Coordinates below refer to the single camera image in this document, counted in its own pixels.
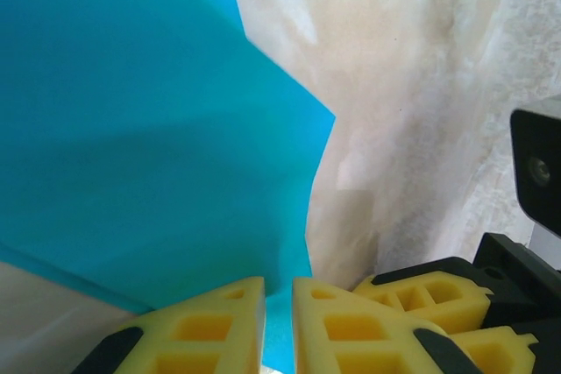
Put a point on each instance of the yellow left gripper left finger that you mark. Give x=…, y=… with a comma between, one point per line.
x=197, y=334

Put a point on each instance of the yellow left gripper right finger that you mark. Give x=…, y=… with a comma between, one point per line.
x=350, y=339

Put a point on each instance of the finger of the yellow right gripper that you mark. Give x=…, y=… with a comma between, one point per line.
x=495, y=352
x=438, y=295

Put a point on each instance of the blue paper sheet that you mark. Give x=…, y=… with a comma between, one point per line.
x=131, y=107

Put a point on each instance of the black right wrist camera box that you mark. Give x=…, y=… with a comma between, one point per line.
x=537, y=172

